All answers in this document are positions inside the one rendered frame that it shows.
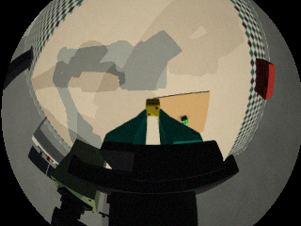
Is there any green die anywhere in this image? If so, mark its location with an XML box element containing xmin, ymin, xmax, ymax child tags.
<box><xmin>181</xmin><ymin>116</ymin><xmax>189</xmax><ymax>124</ymax></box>

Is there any yellow die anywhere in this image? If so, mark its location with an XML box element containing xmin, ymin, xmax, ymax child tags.
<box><xmin>146</xmin><ymin>99</ymin><xmax>160</xmax><ymax>117</ymax></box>

